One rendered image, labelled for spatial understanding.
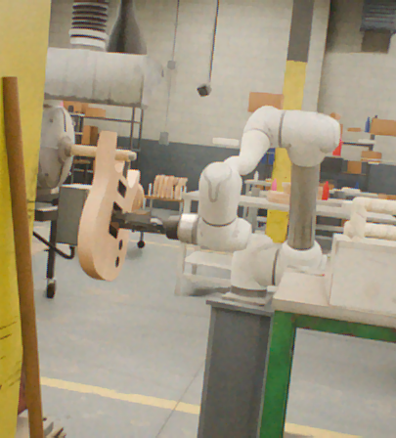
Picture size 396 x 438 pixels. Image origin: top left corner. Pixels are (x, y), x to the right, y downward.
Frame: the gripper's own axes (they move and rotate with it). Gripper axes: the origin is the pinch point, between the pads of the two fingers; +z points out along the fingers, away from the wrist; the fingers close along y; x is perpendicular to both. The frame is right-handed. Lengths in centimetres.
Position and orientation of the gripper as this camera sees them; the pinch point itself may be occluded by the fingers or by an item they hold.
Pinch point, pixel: (116, 220)
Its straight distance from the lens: 198.0
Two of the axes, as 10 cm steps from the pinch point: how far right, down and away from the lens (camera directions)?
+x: 1.6, -9.6, 2.4
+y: 1.6, 2.6, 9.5
